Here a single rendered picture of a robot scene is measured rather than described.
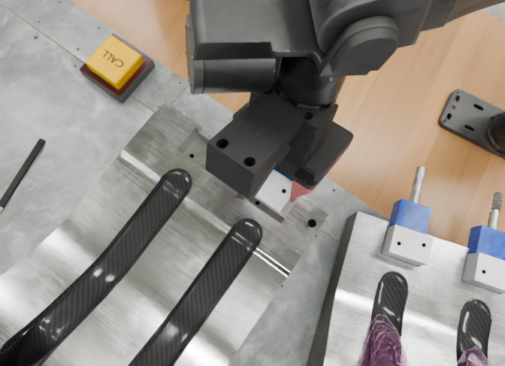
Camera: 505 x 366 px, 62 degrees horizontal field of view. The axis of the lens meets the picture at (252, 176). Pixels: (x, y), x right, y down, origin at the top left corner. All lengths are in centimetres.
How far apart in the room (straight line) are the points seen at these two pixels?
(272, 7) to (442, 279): 42
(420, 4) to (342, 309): 39
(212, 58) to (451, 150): 49
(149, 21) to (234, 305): 47
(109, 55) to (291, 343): 49
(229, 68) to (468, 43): 57
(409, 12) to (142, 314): 41
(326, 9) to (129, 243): 38
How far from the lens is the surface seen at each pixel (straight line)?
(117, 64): 67
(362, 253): 57
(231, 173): 31
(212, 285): 52
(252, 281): 51
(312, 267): 61
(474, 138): 73
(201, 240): 52
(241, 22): 29
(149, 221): 54
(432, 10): 28
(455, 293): 61
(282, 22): 30
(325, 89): 33
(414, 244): 56
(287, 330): 60
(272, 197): 46
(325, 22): 26
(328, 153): 39
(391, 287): 58
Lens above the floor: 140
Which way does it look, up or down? 75 degrees down
